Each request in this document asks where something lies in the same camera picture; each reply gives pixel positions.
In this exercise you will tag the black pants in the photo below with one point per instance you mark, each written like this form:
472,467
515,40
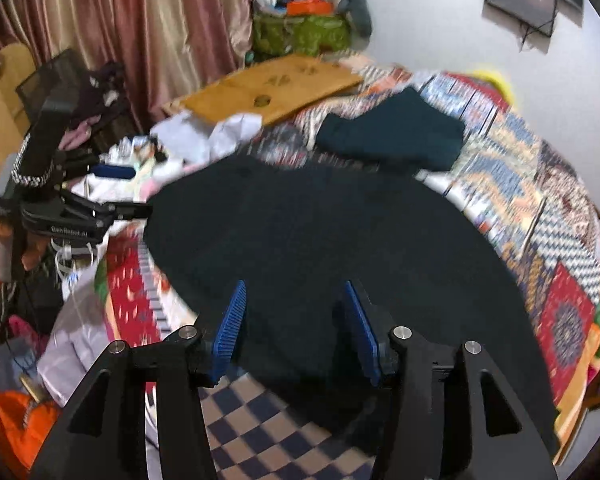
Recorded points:
330,270

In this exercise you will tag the dark green folded garment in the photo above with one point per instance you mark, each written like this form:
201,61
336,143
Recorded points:
395,132

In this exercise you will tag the white crumpled cloth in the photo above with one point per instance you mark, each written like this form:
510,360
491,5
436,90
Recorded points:
205,132

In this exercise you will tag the person's left hand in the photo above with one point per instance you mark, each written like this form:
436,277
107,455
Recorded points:
32,247

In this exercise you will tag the white plastic bag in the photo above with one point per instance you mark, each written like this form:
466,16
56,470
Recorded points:
77,335

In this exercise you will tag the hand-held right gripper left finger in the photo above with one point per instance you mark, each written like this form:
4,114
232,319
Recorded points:
228,321

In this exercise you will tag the patchwork patterned blanket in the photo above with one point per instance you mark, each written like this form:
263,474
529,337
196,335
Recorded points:
525,200

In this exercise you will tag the green patterned bag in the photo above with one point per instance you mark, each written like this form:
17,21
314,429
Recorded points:
300,32

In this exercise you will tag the orange box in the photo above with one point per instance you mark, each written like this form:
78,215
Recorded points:
310,6

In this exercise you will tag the wooden board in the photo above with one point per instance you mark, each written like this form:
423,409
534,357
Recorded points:
265,89

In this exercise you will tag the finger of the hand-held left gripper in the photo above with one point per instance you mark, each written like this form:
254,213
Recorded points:
127,208

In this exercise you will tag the yellow round cushion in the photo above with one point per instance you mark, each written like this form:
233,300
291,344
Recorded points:
495,80

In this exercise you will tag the black mesh basket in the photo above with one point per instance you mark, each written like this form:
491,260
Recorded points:
75,95

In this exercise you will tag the pink striped curtain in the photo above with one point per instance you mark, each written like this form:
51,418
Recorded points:
125,15

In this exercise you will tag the orange garment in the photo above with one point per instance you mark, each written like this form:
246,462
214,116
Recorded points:
10,425

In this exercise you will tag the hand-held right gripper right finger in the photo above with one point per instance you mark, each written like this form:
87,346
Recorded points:
364,321

